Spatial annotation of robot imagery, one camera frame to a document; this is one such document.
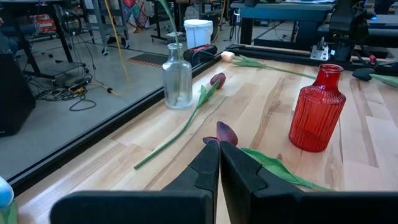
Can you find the colourful patchwork quilt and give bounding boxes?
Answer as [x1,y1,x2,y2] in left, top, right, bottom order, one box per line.
[123,0,149,29]

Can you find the red ribbed glass vase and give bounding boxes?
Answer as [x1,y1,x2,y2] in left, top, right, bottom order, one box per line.
[288,63,347,153]

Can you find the grey metal wheeled rack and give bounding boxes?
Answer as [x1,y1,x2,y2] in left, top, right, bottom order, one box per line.
[83,0,131,56]

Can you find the orange patterned bag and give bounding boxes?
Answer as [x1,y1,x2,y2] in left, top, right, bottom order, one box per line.
[30,14,57,34]

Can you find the grey metal corner bracket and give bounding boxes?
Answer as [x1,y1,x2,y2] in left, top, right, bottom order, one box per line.
[310,37,330,62]

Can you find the white plastic bucket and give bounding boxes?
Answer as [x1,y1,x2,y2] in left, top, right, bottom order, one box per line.
[183,19,214,50]

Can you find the black box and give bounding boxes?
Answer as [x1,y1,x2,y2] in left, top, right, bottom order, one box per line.
[0,34,36,138]

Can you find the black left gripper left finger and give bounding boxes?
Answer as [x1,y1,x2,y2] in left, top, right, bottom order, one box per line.
[49,140,220,224]

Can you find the black red tool case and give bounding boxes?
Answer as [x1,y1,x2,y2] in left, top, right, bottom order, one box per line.
[183,44,218,67]

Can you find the dark workbench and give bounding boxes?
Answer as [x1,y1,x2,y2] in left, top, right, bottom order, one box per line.
[229,1,337,46]

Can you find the dark red artificial tulip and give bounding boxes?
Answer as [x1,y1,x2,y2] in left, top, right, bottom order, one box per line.
[134,72,227,170]

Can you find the clear glass vase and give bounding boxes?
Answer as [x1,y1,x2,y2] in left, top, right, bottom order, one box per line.
[162,42,193,110]

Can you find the maroon artificial tulip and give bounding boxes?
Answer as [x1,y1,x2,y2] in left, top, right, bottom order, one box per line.
[202,121,333,192]

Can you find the black floor mat striped edge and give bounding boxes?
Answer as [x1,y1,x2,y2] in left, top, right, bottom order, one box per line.
[126,52,169,68]

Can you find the black artificial tulip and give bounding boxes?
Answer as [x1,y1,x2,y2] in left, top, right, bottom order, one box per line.
[351,67,398,89]

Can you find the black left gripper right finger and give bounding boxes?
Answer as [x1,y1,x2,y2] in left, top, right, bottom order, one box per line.
[220,141,398,224]

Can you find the black power strip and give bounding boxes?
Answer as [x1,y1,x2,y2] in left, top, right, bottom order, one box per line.
[67,78,92,91]

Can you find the black desk stand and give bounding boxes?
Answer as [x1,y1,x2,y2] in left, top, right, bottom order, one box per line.
[0,0,88,79]

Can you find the black aluminium table frame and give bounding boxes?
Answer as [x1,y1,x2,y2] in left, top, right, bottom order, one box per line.
[6,43,398,195]

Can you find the black looped floor cable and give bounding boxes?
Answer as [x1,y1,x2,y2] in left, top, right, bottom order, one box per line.
[68,98,98,112]

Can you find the peach artificial tulip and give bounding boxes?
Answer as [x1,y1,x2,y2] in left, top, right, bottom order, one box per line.
[220,50,317,80]

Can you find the yellow floor cable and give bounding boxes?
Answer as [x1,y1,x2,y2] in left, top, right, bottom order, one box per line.
[104,0,130,96]

